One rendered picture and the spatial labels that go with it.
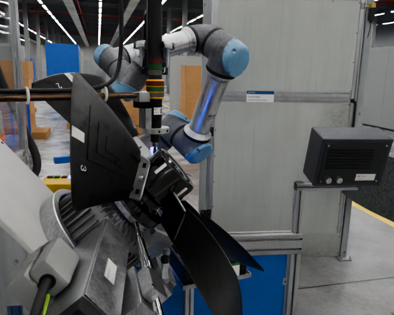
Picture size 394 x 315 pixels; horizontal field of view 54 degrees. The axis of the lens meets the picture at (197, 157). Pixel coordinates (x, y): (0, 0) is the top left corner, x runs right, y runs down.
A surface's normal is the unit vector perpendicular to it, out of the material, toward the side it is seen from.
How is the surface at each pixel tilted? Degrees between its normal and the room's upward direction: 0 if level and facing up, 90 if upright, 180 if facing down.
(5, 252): 90
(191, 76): 90
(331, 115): 91
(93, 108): 72
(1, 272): 90
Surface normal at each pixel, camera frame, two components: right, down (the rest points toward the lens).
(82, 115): 0.94, -0.20
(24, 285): 0.11, 0.22
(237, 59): 0.65, 0.51
